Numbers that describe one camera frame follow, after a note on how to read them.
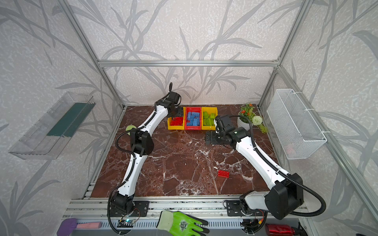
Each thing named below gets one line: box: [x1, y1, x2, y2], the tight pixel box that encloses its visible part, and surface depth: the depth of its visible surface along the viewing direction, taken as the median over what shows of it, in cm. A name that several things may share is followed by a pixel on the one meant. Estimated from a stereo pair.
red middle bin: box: [185, 106, 202, 131], surface depth 110 cm
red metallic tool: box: [264, 223, 296, 236], surface depth 67 cm
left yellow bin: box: [167, 106, 187, 131], surface depth 107 cm
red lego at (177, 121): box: [170, 116, 184, 126], surface depth 107 cm
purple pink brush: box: [57, 217, 103, 236], surface depth 70 cm
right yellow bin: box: [201, 106, 219, 131], surface depth 108 cm
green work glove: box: [157, 210, 210, 236], surface depth 70 cm
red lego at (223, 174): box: [217, 170, 230, 178], surface depth 86 cm
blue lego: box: [186, 111, 201, 127], surface depth 111 cm
